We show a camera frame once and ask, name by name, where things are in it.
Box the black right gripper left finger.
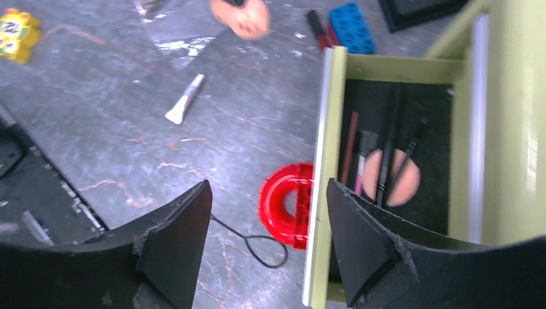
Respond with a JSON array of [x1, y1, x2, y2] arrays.
[[1, 180, 212, 308]]

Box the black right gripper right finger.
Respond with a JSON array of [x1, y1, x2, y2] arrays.
[[326, 179, 545, 308]]

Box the black wire loop tool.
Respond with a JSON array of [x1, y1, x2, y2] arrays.
[[209, 214, 288, 270]]

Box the round peach powder puff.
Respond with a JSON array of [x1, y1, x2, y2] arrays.
[[362, 149, 420, 207]]

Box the pink spoolie brush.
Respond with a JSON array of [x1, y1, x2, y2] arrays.
[[353, 130, 378, 195]]

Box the thin pink lip pencil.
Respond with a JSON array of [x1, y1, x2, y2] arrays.
[[340, 111, 358, 185]]

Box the green drawer cabinet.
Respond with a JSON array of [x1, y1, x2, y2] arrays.
[[303, 1, 545, 308]]

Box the small silver white tube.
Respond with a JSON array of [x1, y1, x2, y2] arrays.
[[165, 74, 205, 125]]

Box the large black powder brush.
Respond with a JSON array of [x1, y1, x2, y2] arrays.
[[376, 83, 404, 208]]

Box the red toy magnet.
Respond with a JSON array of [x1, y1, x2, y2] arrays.
[[258, 162, 314, 250]]

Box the clear plastic wrapper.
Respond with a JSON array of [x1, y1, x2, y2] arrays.
[[134, 0, 225, 70]]

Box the blue red toy brick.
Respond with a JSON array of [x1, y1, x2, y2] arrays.
[[328, 2, 377, 54]]

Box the black white chessboard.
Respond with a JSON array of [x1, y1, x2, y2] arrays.
[[379, 0, 468, 33]]

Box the dark red lip gloss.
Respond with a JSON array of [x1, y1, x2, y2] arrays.
[[306, 10, 332, 50]]

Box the yellow number toy block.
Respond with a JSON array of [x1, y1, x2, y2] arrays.
[[1, 8, 42, 65]]

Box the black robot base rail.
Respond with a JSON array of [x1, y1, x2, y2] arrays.
[[1, 106, 108, 247]]

